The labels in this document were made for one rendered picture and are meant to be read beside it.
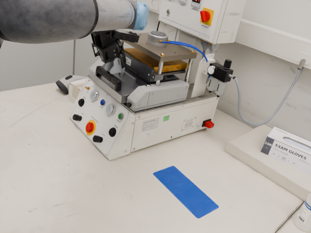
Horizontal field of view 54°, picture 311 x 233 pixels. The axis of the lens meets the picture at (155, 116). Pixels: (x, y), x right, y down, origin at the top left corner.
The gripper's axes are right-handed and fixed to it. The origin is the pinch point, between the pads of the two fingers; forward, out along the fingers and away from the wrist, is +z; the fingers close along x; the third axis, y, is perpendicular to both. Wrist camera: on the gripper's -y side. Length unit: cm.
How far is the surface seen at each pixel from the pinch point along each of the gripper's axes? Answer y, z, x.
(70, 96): 13.5, 19.7, -29.3
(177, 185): 7.8, 24.2, 37.9
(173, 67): -16.7, 1.3, 10.3
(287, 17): -69, -3, 22
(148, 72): -5.4, -1.7, 10.1
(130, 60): -5.5, -2.2, -1.3
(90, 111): 14.7, 12.9, -4.5
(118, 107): 8.6, 6.7, 8.7
